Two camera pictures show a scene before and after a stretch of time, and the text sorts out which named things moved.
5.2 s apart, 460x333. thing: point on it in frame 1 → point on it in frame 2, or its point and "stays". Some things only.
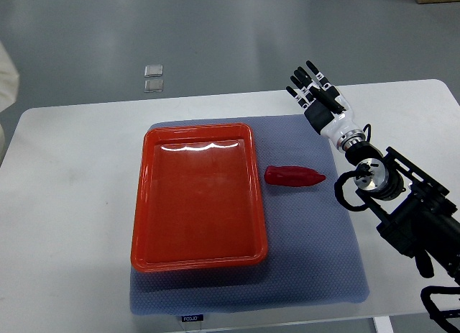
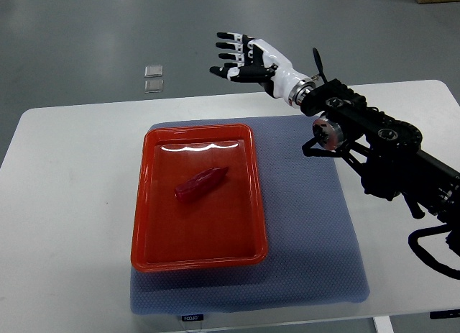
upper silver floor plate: (153, 70) stays
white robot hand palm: (343, 123) → (285, 76)
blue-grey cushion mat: (314, 253) stays
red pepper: (292, 176) → (199, 183)
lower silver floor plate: (153, 85) stays
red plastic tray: (198, 204) stays
